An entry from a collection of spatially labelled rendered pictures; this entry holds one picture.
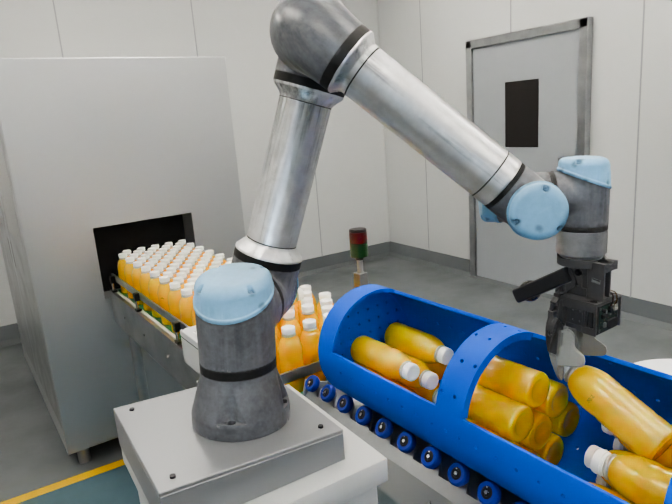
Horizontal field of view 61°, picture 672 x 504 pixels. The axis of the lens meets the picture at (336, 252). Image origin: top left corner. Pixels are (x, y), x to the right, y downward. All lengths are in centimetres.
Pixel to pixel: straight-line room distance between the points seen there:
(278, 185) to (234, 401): 34
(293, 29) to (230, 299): 37
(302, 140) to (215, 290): 27
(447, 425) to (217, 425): 44
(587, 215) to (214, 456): 64
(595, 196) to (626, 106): 381
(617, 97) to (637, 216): 88
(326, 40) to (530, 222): 35
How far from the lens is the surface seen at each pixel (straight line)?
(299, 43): 79
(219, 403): 87
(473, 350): 109
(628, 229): 480
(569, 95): 494
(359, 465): 90
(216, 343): 84
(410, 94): 77
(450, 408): 109
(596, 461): 101
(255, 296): 82
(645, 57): 467
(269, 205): 93
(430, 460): 124
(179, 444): 89
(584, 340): 106
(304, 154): 91
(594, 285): 96
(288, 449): 85
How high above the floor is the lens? 165
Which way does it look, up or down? 13 degrees down
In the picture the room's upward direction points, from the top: 4 degrees counter-clockwise
